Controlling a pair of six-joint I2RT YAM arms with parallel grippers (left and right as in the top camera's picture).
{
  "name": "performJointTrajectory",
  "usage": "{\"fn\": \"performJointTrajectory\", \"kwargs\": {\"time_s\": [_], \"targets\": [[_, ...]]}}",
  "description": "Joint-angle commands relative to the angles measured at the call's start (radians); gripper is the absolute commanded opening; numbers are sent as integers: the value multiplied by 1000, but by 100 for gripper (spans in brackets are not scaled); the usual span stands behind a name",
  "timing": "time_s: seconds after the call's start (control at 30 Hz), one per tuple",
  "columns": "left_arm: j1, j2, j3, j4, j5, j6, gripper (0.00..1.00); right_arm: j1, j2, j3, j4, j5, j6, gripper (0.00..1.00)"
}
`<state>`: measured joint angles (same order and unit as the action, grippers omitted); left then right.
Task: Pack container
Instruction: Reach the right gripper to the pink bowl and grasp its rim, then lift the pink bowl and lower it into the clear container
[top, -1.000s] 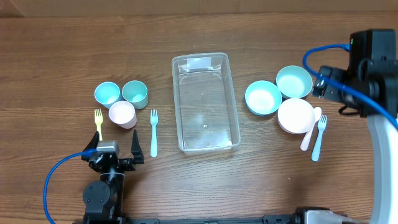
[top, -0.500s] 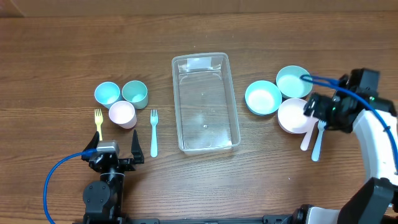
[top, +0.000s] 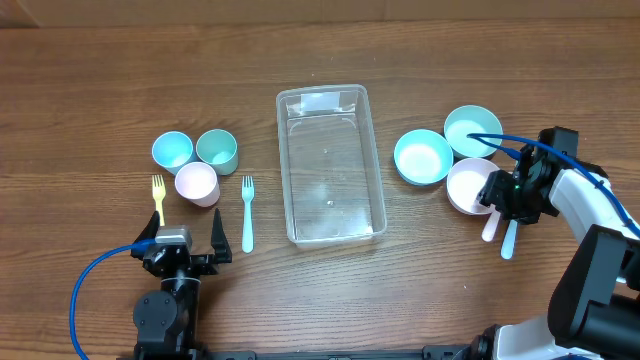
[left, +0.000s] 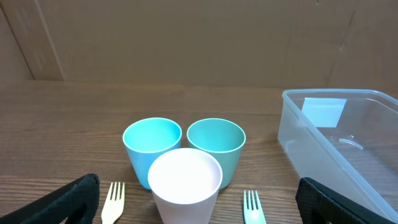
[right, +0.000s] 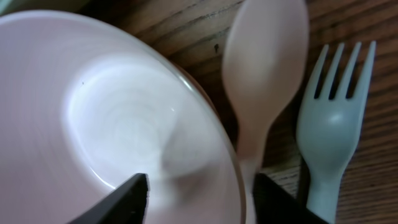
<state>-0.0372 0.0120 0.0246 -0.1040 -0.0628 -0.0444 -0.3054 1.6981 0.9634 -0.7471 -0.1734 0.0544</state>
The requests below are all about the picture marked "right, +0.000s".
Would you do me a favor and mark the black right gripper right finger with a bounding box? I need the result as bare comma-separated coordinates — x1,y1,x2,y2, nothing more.
252,173,327,224

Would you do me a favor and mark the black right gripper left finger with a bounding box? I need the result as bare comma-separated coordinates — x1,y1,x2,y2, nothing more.
70,173,149,224

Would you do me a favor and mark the light blue plastic fork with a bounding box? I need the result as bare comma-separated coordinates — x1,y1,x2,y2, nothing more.
296,41,376,223

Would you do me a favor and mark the pink plastic spoon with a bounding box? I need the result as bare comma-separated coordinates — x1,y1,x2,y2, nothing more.
222,0,309,190

